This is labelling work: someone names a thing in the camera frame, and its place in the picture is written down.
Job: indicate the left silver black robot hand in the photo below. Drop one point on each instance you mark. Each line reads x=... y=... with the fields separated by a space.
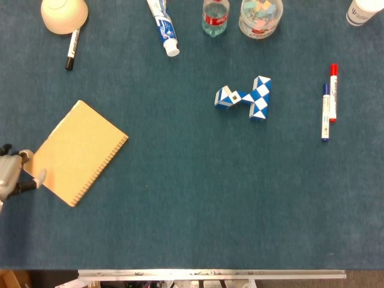
x=9 y=172

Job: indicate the tan spiral notebook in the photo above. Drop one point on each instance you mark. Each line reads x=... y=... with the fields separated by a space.
x=78 y=153

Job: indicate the wooden box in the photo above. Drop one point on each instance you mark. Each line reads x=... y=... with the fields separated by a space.
x=12 y=279

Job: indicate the black whiteboard marker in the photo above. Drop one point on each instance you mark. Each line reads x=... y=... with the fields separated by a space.
x=73 y=48

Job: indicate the cream upturned bowl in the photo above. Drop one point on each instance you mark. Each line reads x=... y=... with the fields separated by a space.
x=63 y=15

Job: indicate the blue felt table cloth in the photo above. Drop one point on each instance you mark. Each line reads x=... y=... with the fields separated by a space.
x=192 y=195

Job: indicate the blue white toothpaste tube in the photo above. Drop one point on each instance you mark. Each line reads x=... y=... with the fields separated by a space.
x=163 y=27

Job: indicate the clear bottle with red label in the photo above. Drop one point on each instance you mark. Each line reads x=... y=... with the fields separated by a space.
x=215 y=21

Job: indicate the blue white snake puzzle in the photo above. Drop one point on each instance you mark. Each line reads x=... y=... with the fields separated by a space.
x=259 y=97

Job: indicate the clear jar of binder clips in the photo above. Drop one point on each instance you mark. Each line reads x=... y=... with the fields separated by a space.
x=260 y=18

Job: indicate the blue whiteboard marker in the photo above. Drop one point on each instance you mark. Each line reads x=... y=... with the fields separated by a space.
x=325 y=114

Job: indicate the red whiteboard marker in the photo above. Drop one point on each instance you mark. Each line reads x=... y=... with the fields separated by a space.
x=333 y=96

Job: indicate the white paper cup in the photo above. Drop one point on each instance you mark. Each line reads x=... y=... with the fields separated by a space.
x=361 y=13

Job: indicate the aluminium frame rail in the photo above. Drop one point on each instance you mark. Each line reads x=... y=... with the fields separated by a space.
x=210 y=273

